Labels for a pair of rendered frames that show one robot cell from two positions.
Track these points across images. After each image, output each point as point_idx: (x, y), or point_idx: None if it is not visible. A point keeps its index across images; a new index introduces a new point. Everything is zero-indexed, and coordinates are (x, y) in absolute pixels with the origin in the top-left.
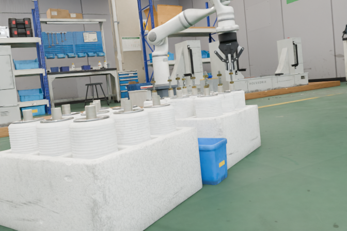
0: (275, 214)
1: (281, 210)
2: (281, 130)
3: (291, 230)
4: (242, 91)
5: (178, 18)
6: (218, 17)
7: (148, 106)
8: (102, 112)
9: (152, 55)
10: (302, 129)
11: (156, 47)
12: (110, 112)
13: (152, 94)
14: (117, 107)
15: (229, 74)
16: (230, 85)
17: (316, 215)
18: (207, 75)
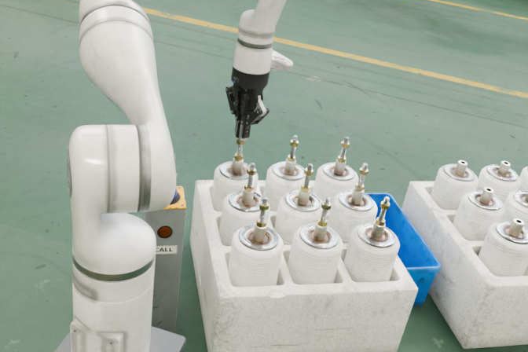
0: (393, 188)
1: (384, 188)
2: (37, 244)
3: (405, 181)
4: None
5: (153, 46)
6: (271, 38)
7: (473, 172)
8: (524, 191)
9: (152, 258)
10: (29, 219)
11: (99, 226)
12: (511, 194)
13: (384, 227)
14: (492, 208)
15: (243, 143)
16: (242, 163)
17: (376, 175)
18: (342, 141)
